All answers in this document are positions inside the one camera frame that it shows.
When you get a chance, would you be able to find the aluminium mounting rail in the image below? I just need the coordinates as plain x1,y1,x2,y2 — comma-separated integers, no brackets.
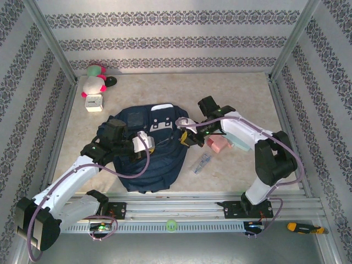
26,191,327,222

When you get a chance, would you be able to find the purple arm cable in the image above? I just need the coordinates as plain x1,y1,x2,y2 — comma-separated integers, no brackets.
175,115,305,239
27,133,151,262

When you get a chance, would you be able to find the aluminium side rail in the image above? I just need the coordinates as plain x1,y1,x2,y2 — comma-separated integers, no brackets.
268,79,313,199
37,81,79,200

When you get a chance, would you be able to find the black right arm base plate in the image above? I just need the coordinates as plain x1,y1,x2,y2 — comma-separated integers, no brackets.
222,200,274,219

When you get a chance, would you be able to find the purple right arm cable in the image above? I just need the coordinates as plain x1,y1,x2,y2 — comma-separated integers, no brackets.
175,115,305,239

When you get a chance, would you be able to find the light blue pencil case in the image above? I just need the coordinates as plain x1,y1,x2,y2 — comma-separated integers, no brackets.
219,129,252,152

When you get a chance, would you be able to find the clear plastic compass pack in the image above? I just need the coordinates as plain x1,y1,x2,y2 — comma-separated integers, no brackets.
191,152,214,176

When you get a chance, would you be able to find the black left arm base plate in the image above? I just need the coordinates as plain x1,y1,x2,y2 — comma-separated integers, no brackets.
76,202,127,220

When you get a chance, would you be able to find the navy blue student backpack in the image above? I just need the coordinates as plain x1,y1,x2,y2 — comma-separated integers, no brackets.
97,103,190,195

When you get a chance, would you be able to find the yellow black screwdriver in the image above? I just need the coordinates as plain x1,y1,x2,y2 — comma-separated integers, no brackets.
287,222,329,235

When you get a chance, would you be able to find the small circuit board green light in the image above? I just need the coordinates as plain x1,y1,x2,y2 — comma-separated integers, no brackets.
90,223,113,232
244,221,265,230

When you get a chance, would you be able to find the white pink green plush toy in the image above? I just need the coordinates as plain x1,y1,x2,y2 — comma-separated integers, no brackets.
81,64,107,98

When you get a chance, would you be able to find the aluminium frame post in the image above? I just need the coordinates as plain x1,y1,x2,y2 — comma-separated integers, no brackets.
268,0,331,83
21,0,80,85

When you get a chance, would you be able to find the slotted grey cable duct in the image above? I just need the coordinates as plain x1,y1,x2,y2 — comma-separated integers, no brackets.
59,221,246,234

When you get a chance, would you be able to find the white square alarm clock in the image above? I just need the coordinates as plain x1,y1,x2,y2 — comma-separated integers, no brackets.
84,93,105,113

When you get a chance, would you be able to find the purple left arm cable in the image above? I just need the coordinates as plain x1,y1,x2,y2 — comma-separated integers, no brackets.
27,133,151,262

